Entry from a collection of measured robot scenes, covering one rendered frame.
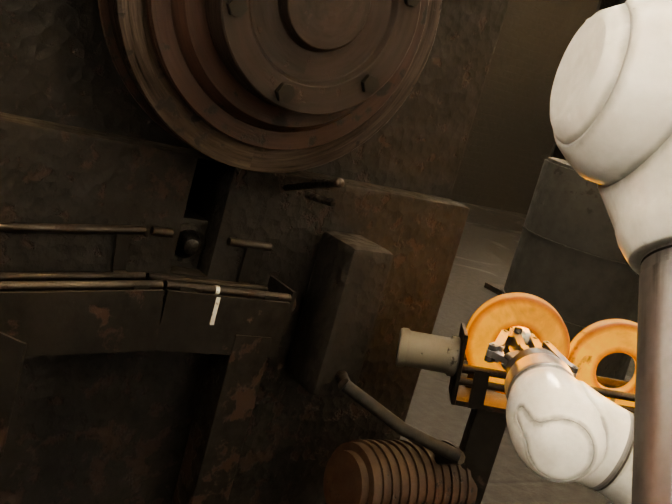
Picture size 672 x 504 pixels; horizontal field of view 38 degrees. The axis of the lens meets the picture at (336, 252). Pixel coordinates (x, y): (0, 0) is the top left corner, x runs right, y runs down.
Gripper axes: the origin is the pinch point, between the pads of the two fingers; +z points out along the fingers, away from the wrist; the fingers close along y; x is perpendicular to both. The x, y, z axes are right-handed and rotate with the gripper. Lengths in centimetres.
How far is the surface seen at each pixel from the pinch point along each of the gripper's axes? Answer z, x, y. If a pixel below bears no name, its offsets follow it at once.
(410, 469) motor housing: -9.6, -21.2, -11.0
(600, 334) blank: -1.2, 3.6, 10.9
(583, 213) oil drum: 234, -13, 57
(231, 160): -14, 16, -46
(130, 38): -23, 29, -60
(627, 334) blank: -1.2, 4.6, 14.7
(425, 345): -2.1, -4.9, -13.3
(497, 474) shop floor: 131, -80, 34
